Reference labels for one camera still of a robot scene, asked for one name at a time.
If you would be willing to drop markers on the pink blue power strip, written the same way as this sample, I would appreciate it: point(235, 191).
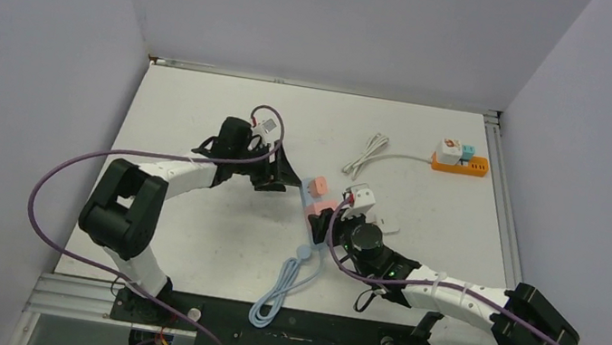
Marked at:
point(313, 205)

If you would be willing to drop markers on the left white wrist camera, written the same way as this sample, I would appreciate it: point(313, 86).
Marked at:
point(267, 131)

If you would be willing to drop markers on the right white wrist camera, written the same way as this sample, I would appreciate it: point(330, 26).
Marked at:
point(359, 200)

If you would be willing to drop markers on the aluminium frame rail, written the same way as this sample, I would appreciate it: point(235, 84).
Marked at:
point(500, 182)

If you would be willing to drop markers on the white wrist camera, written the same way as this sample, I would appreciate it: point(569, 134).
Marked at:
point(359, 200)
point(267, 131)

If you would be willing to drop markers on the orange power strip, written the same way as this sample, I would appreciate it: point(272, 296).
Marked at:
point(474, 167)

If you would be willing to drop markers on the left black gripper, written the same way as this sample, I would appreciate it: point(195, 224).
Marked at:
point(272, 176)

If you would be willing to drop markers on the small pink plug adapter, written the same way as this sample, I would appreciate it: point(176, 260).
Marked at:
point(317, 187)

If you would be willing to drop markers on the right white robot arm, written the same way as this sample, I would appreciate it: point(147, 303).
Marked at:
point(457, 313)

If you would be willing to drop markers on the white cube adapter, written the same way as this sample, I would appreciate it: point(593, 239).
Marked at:
point(448, 152)

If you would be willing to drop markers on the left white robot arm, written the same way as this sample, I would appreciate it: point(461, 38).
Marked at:
point(122, 213)

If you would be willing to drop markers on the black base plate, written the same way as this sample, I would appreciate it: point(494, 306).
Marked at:
point(228, 321)

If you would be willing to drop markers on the teal plug adapter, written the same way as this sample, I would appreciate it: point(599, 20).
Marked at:
point(468, 151)

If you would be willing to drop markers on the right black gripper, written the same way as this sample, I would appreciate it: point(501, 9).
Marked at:
point(339, 223)

